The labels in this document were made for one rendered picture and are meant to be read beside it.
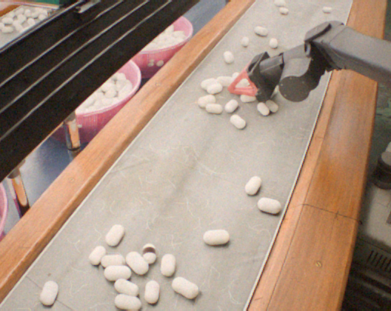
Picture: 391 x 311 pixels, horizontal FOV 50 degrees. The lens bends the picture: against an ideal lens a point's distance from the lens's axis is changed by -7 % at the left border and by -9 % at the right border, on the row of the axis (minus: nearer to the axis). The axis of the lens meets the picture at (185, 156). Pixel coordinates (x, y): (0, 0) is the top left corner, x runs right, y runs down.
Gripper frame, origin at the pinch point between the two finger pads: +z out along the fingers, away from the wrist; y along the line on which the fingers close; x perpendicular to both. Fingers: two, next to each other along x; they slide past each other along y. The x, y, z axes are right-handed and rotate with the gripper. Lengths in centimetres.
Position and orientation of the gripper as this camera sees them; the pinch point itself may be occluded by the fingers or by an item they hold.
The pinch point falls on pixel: (232, 89)
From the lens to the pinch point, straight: 95.2
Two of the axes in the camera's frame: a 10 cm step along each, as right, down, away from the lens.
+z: -7.2, 2.5, 6.4
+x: 5.6, 7.7, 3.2
